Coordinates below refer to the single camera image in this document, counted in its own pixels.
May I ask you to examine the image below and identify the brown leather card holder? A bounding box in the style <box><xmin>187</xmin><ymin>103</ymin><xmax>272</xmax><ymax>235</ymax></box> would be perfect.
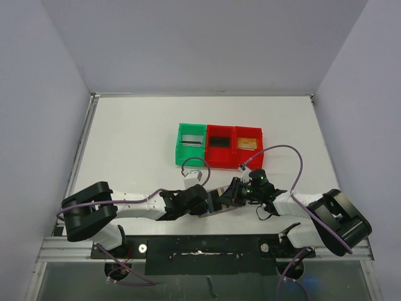
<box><xmin>198</xmin><ymin>186</ymin><xmax>238</xmax><ymax>218</ymax></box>

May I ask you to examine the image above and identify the dark grey credit card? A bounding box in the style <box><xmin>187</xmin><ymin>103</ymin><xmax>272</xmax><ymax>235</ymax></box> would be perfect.
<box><xmin>207</xmin><ymin>187</ymin><xmax>224</xmax><ymax>213</ymax></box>

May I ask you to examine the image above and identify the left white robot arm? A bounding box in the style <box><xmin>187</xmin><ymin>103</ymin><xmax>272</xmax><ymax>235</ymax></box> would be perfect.
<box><xmin>57</xmin><ymin>181</ymin><xmax>208</xmax><ymax>250</ymax></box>

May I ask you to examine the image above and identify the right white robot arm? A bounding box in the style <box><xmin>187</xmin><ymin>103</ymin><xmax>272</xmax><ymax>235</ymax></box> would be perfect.
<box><xmin>213</xmin><ymin>169</ymin><xmax>372</xmax><ymax>256</ymax></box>

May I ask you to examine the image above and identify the black credit card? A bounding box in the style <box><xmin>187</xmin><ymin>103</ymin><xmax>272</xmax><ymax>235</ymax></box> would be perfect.
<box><xmin>209</xmin><ymin>136</ymin><xmax>231</xmax><ymax>148</ymax></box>

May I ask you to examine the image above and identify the silver credit card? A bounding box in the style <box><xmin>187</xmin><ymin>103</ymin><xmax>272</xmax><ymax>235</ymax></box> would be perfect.
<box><xmin>180</xmin><ymin>134</ymin><xmax>204</xmax><ymax>147</ymax></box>

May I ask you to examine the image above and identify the right red plastic bin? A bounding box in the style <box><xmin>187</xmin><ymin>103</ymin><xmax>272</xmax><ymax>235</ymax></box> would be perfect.
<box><xmin>233</xmin><ymin>126</ymin><xmax>264</xmax><ymax>167</ymax></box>

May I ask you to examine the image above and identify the red plastic bin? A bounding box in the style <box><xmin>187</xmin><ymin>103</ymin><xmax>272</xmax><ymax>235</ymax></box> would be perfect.
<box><xmin>205</xmin><ymin>125</ymin><xmax>234</xmax><ymax>169</ymax></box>
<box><xmin>233</xmin><ymin>126</ymin><xmax>264</xmax><ymax>167</ymax></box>

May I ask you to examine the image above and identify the middle red plastic bin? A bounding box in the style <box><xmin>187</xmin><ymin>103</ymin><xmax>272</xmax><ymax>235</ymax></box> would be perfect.
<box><xmin>205</xmin><ymin>125</ymin><xmax>234</xmax><ymax>169</ymax></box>

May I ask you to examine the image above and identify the green plastic bin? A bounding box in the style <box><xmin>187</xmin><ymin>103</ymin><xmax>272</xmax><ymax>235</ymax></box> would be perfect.
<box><xmin>175</xmin><ymin>123</ymin><xmax>207</xmax><ymax>165</ymax></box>

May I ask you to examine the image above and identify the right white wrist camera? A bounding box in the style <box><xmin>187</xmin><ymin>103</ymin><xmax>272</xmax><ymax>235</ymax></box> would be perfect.
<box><xmin>238</xmin><ymin>164</ymin><xmax>252</xmax><ymax>183</ymax></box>

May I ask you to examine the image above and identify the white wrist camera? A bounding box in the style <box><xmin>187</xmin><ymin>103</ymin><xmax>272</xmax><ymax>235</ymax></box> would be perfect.
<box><xmin>238</xmin><ymin>164</ymin><xmax>252</xmax><ymax>183</ymax></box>
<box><xmin>184</xmin><ymin>170</ymin><xmax>202</xmax><ymax>189</ymax></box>

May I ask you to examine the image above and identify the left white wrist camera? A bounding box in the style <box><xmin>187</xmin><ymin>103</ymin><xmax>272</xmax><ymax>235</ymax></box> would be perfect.
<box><xmin>184</xmin><ymin>170</ymin><xmax>202</xmax><ymax>189</ymax></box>

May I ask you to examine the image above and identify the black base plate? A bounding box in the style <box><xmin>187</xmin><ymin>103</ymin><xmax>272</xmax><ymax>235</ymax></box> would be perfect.
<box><xmin>111</xmin><ymin>235</ymin><xmax>316</xmax><ymax>276</ymax></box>

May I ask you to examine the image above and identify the aluminium frame rail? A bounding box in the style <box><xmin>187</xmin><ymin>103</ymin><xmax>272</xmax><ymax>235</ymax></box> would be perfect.
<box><xmin>36</xmin><ymin>236</ymin><xmax>93</xmax><ymax>263</ymax></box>

